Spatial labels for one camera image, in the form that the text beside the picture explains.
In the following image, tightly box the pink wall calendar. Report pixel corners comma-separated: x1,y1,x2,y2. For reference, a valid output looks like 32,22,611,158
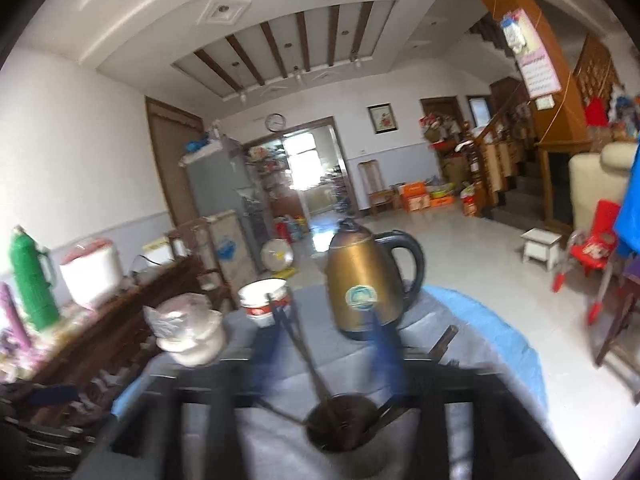
502,8,562,100

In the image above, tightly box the dark carved wooden sideboard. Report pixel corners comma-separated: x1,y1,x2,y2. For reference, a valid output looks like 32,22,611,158
0,255,211,426

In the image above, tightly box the small white freezer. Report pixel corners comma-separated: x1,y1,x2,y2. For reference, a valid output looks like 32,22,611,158
177,210,256,306

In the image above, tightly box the beige sofa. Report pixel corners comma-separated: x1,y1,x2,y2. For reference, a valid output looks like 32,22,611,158
569,141,640,233

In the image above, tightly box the framed wall picture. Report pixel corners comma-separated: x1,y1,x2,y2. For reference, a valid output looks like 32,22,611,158
367,104,394,135

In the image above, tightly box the white rice cooker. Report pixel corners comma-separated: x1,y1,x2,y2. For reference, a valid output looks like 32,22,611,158
59,238,124,309

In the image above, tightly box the green thermos flask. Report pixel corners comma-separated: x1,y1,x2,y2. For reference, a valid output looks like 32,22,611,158
7,225,61,332

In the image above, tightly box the clear plastic bag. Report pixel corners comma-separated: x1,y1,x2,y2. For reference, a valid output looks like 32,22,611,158
143,292,221,343

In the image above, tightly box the pink water bottle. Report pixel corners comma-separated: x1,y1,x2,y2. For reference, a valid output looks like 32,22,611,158
0,282,31,351

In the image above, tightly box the white floor fan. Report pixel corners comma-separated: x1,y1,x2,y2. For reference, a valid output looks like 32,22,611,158
261,238,296,278

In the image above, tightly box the red plastic child chair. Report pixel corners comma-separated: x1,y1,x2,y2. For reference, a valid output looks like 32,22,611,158
552,199,623,325

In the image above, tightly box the orange wooden pillar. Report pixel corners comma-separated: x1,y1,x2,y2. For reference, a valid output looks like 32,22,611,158
457,0,591,231

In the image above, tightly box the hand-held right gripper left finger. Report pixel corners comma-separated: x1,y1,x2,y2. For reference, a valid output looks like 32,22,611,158
75,310,301,480

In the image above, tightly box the brown wooden chair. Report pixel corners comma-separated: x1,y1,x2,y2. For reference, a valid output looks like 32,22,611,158
592,260,640,373

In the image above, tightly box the small white stool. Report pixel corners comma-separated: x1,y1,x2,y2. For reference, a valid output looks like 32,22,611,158
521,228,563,271

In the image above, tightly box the grey metal chopstick holder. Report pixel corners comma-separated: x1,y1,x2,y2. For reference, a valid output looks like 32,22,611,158
304,394,381,453

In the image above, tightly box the grey tablecloth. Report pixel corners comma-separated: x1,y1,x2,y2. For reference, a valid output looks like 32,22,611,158
112,285,501,480

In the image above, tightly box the dark wooden chair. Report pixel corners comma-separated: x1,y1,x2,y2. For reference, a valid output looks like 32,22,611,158
167,220,236,311

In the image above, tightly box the brown wooden door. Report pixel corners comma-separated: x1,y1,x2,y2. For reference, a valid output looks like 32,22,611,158
145,96,206,231

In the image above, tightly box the white bowl red band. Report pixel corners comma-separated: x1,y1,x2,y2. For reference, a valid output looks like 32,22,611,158
238,278,292,307

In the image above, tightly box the wooden staircase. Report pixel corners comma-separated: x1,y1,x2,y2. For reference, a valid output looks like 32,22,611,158
465,35,626,211

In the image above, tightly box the grey refrigerator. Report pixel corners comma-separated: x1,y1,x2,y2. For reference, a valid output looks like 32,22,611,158
180,135,261,261

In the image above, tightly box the white ceramic basin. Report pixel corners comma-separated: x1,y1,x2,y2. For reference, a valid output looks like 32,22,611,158
156,310,226,368

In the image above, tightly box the bunch of dark chopsticks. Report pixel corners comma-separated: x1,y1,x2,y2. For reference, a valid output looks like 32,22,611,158
257,292,460,441

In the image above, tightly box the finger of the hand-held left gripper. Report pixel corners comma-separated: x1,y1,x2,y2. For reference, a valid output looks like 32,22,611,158
20,382,96,463

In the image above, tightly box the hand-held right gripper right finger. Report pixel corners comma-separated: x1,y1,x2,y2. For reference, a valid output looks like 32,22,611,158
367,314,581,480

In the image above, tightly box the glass shelf with bottles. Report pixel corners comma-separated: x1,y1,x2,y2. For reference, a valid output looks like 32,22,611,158
245,142,296,216

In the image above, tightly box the wooden dining chair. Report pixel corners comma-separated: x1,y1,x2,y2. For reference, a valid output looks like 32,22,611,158
357,159,396,217

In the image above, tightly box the blue plastic sheet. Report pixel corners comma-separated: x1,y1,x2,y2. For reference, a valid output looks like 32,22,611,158
614,142,640,261

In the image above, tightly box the gold electric kettle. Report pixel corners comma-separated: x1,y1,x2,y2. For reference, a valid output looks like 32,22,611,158
324,219,426,342

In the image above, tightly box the orange cardboard box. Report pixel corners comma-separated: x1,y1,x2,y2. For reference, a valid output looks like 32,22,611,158
397,182,432,212

